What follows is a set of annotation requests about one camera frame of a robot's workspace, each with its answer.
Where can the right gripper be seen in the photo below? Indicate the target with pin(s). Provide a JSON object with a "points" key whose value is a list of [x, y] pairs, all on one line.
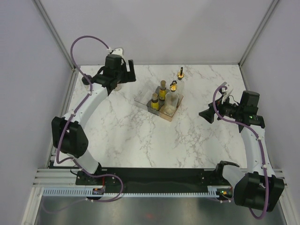
{"points": [[208, 114]]}

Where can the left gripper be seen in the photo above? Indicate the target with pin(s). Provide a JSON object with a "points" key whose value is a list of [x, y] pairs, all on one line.
{"points": [[131, 76]]}

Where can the small yellow label bottle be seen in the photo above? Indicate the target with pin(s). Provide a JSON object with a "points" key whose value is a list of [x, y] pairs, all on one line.
{"points": [[155, 102], [162, 90]]}

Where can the tall clear bottle gold pourer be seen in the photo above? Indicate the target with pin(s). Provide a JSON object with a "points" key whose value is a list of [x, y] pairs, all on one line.
{"points": [[171, 99]]}

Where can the tall bottle gold pourer brown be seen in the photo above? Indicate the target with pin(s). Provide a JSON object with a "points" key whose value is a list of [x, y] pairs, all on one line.
{"points": [[180, 84]]}

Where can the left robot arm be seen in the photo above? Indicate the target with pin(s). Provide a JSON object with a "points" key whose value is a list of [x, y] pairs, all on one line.
{"points": [[68, 131]]}

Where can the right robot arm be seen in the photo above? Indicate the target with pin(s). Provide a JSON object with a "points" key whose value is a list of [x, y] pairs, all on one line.
{"points": [[258, 188]]}

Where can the shaker jar black cap right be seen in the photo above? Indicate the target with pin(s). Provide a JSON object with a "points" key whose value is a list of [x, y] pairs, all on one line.
{"points": [[117, 87]]}

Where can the shaker jar black cap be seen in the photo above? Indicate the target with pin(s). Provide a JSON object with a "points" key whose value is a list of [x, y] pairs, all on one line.
{"points": [[85, 81], [117, 87]]}

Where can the clear plastic bin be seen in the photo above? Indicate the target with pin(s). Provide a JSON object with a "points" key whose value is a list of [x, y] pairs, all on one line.
{"points": [[145, 95]]}

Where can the smoky grey plastic bin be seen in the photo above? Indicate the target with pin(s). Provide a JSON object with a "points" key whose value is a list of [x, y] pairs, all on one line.
{"points": [[161, 104]]}

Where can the shaker jar black cap left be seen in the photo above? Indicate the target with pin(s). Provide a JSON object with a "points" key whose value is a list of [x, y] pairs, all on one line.
{"points": [[85, 81]]}

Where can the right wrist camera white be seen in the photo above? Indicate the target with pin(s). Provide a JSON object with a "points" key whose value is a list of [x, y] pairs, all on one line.
{"points": [[226, 91]]}

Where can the aluminium rail left side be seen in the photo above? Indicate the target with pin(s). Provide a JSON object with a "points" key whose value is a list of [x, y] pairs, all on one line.
{"points": [[64, 98]]}

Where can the aluminium rail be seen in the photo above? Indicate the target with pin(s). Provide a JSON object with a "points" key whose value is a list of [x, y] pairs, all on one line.
{"points": [[64, 98], [68, 177]]}

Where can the white slotted cable duct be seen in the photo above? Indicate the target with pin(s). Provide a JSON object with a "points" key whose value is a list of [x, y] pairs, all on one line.
{"points": [[209, 192]]}

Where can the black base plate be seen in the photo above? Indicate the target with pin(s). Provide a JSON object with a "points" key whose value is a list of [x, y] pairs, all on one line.
{"points": [[165, 179]]}

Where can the left aluminium frame post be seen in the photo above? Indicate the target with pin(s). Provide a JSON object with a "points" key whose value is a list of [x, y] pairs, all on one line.
{"points": [[50, 26]]}

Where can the aluminium frame post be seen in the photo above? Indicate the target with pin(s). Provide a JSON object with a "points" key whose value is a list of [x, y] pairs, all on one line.
{"points": [[263, 23], [50, 26]]}

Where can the right aluminium frame post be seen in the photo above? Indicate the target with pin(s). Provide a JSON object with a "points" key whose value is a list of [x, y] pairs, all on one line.
{"points": [[263, 23]]}

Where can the aluminium front rail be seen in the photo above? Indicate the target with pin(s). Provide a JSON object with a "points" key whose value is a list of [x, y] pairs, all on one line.
{"points": [[68, 177]]}

